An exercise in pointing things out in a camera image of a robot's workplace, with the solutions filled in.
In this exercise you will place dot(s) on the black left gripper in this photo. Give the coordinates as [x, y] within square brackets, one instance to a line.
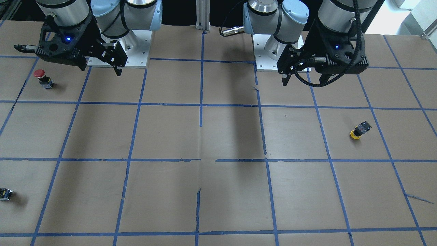
[310, 45]

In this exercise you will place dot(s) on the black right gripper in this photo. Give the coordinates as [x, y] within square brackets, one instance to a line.
[95, 38]

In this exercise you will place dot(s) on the yellow push button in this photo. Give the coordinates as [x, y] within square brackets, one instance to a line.
[360, 129]

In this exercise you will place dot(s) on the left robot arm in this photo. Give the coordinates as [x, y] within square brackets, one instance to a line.
[285, 22]

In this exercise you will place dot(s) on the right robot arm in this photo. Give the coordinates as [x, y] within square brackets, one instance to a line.
[104, 33]

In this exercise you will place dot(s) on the red push button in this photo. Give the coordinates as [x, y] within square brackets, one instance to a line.
[45, 81]

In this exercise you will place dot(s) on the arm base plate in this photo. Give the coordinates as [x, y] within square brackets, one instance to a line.
[137, 45]
[267, 51]

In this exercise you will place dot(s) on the aluminium frame post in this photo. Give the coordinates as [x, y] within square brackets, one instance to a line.
[203, 15]

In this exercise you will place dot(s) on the small switch block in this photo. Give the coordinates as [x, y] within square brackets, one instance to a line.
[5, 194]

